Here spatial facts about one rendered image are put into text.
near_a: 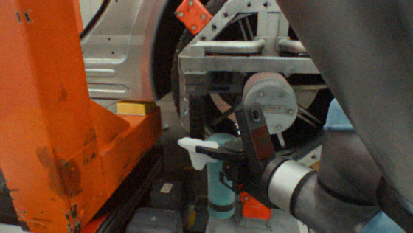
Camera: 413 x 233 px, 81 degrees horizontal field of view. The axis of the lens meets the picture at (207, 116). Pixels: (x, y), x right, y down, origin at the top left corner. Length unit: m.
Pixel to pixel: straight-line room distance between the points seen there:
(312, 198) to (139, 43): 0.86
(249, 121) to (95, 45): 0.88
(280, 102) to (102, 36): 0.80
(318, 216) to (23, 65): 0.58
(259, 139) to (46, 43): 0.48
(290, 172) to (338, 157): 0.10
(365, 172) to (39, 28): 0.60
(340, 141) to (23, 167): 0.66
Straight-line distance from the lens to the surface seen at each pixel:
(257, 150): 0.40
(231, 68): 0.54
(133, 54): 1.05
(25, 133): 0.67
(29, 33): 0.60
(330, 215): 0.34
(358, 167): 0.27
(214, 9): 0.82
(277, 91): 0.60
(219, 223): 1.18
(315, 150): 0.83
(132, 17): 1.07
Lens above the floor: 1.04
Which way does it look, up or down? 20 degrees down
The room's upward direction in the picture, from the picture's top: straight up
